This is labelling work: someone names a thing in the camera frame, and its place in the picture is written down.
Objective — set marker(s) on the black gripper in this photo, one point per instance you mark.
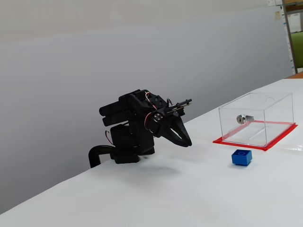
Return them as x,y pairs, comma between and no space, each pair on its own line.
159,126

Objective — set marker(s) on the blue lego brick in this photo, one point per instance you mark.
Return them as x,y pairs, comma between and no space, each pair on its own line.
241,159

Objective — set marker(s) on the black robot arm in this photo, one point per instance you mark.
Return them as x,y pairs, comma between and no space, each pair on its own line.
132,142

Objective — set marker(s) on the transparent plastic box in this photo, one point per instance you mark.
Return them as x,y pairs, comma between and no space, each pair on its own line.
277,113

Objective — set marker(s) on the silver cam lock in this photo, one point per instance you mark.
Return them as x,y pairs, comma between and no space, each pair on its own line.
243,119

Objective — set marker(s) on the black table clamp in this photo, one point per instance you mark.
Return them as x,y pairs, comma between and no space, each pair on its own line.
93,152

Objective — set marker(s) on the red tape square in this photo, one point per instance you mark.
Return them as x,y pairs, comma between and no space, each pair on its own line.
270,148

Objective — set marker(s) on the green panel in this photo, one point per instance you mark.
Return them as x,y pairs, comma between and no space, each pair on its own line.
297,52

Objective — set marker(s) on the small beige paper note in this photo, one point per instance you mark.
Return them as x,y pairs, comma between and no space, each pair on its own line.
277,15

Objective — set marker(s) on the white printed poster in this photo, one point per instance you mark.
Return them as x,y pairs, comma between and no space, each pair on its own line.
294,22

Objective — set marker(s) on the white paper sheet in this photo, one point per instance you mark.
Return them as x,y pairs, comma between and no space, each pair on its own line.
274,2

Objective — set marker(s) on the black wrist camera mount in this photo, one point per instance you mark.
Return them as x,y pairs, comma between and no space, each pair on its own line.
180,105

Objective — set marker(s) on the wooden shelf frame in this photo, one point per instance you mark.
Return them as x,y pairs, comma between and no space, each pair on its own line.
287,35

